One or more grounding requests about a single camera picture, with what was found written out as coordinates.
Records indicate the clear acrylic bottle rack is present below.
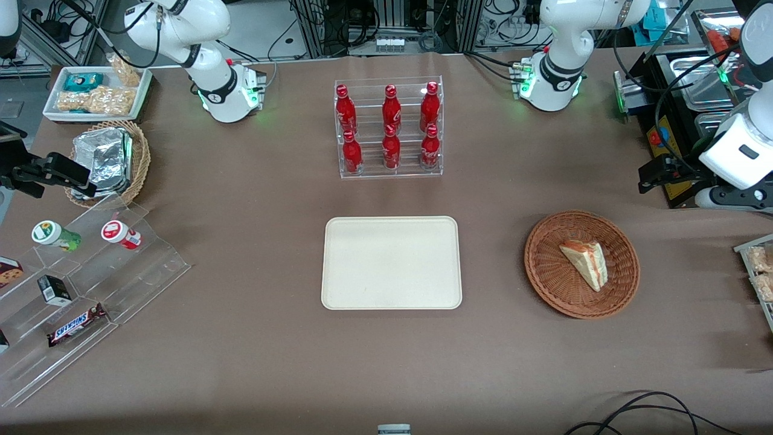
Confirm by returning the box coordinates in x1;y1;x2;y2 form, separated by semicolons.
334;76;444;179

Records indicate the red cola bottle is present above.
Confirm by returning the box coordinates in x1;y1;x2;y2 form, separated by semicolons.
420;124;441;170
382;85;403;135
382;125;402;171
342;130;364;176
335;85;358;135
420;82;441;132

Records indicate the small black box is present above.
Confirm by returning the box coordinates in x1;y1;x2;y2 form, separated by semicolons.
37;275;73;305

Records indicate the black food warmer machine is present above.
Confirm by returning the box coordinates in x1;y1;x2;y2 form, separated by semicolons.
613;9;773;210

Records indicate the brown cookie box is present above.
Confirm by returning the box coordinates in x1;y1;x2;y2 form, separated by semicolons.
0;257;25;289

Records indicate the teal snack packet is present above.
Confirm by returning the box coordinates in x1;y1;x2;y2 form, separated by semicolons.
63;72;104;92

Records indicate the large clear nut bag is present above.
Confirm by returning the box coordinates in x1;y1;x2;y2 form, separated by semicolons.
56;86;138;116

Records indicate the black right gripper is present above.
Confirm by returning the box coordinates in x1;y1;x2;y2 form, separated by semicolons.
0;142;98;198

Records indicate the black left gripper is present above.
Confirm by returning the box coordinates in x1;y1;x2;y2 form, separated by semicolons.
638;154;710;195

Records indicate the black cable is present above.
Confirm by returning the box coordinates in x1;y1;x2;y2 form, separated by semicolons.
565;391;745;435

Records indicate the steel pan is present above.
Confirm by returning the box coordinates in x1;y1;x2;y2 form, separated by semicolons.
672;56;742;113
694;112;736;146

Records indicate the red food item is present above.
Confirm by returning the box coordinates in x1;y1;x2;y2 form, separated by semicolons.
705;27;742;56

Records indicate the light wicker basket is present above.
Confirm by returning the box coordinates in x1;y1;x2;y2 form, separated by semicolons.
65;120;152;209

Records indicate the brown wicker basket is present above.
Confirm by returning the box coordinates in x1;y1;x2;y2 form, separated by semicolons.
524;210;640;319

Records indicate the teal box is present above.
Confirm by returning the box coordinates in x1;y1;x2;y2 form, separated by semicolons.
641;5;669;44

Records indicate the white rectangular tray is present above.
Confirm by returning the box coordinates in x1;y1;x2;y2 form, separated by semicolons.
42;65;153;123

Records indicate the Snickers chocolate bar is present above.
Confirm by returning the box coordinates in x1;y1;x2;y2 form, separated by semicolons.
47;303;108;348

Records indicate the cream plastic tray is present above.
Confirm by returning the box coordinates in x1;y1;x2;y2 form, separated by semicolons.
321;216;463;311

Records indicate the red lid cup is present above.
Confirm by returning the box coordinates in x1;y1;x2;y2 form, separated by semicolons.
100;220;143;250

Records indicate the clear acrylic stepped display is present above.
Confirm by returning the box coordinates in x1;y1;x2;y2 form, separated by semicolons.
0;193;191;409

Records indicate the wire rack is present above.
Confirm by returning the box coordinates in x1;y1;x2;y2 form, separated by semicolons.
734;233;773;334

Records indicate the green lid cup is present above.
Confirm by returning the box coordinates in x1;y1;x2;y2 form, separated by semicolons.
31;220;82;253

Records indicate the triangular sandwich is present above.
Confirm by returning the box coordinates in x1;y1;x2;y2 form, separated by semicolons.
559;240;608;292

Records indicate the small clear nut bag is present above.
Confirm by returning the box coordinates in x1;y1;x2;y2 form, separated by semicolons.
107;53;142;88

